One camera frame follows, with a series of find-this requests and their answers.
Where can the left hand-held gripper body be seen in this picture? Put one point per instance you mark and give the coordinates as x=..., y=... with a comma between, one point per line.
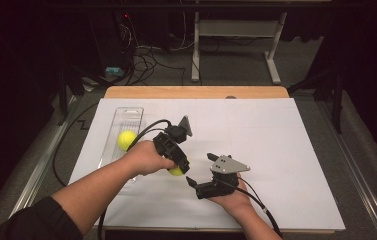
x=169, y=146

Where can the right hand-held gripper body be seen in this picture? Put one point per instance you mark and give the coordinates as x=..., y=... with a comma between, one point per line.
x=227, y=165

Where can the yellow tennis ball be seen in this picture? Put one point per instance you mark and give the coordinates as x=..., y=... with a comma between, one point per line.
x=126, y=140
x=175, y=172

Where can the clear plastic tray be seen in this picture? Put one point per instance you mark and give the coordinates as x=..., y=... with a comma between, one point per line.
x=127, y=118

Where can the person's left hand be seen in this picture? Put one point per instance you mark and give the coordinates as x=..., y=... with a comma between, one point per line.
x=146, y=160

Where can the person's right hand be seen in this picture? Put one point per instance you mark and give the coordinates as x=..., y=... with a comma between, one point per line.
x=237, y=201

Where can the white table sheet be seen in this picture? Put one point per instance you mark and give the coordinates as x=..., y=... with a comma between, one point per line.
x=276, y=150

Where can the small teal box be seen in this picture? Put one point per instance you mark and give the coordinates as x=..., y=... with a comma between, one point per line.
x=114, y=71

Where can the black stand leg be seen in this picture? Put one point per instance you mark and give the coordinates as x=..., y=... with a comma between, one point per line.
x=337, y=106
x=63, y=96

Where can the black computer tower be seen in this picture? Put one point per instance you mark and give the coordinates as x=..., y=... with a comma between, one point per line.
x=109, y=43

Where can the person's black sleeve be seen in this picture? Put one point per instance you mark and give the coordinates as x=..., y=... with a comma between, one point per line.
x=39, y=221

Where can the aluminium floor rail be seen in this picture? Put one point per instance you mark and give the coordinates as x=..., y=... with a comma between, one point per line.
x=42, y=163
x=359, y=173

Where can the white metal desk frame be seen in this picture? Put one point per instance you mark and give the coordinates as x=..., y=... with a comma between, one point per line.
x=236, y=28

